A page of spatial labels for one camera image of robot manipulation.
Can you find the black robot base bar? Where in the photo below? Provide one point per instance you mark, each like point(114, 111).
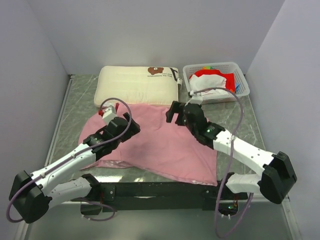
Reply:
point(126, 196)

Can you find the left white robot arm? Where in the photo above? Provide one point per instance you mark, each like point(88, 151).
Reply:
point(33, 194)

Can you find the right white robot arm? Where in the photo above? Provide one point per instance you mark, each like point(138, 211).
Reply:
point(274, 175)

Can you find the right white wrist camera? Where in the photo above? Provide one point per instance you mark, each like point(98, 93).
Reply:
point(194, 98)

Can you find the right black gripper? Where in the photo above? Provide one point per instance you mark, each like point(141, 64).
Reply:
point(175, 108)

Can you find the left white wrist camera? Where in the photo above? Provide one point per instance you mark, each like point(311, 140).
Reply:
point(108, 112)

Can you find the cream pillow with bear print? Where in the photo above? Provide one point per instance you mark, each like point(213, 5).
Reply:
point(153, 85)

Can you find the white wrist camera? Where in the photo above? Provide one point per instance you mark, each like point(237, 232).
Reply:
point(194, 98)
point(108, 112)

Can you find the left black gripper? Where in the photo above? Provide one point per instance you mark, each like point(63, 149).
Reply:
point(133, 129)

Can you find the red and white cloth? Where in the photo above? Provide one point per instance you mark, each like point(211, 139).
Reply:
point(212, 78)

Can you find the pink pillowcase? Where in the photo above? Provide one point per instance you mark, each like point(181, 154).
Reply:
point(163, 148)

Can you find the white plastic basket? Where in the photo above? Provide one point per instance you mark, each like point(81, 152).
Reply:
point(241, 85)

